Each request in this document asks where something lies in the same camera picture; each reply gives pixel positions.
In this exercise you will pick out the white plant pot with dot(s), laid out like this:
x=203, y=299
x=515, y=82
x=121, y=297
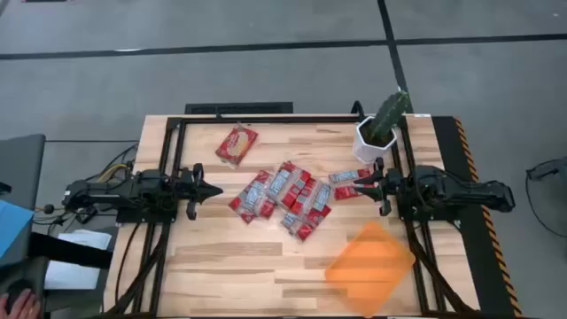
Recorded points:
x=365, y=150

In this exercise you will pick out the dark mouse pad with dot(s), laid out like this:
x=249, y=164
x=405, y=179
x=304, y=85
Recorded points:
x=41, y=274

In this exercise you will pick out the black metal table frame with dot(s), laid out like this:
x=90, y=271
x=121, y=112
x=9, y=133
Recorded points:
x=288, y=119

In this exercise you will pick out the white papers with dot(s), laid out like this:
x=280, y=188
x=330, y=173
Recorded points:
x=71, y=274

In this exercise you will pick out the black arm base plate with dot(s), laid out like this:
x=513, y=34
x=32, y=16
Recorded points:
x=443, y=217
x=133, y=217

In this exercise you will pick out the black computer mouse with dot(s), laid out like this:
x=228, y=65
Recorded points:
x=17, y=285

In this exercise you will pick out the black bar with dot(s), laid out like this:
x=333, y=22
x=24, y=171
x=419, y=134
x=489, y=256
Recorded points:
x=66, y=250

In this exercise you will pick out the black floor grille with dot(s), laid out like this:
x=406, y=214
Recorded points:
x=239, y=108

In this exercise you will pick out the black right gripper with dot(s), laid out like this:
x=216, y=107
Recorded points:
x=390, y=186

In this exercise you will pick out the black round knob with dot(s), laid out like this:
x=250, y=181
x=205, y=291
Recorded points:
x=48, y=208

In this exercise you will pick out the person's hand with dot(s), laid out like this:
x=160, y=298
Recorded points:
x=20, y=308

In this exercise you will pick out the orange plastic basket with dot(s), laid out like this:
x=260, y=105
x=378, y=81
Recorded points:
x=370, y=268

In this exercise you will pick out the blue folder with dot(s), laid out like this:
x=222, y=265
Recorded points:
x=11, y=221

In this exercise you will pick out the small black adapter box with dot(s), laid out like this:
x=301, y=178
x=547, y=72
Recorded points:
x=87, y=215

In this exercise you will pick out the green cactus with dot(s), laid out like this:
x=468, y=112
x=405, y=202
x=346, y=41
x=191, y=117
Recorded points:
x=390, y=115

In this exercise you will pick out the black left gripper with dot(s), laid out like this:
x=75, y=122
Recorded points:
x=195, y=190

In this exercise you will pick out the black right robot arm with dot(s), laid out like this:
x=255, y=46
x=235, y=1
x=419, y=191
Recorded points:
x=452, y=190

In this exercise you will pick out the black hazard-striped mat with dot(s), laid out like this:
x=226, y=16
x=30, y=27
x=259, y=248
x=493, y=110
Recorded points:
x=487, y=266

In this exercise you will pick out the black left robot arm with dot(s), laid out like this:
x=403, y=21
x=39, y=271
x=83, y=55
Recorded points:
x=111, y=192

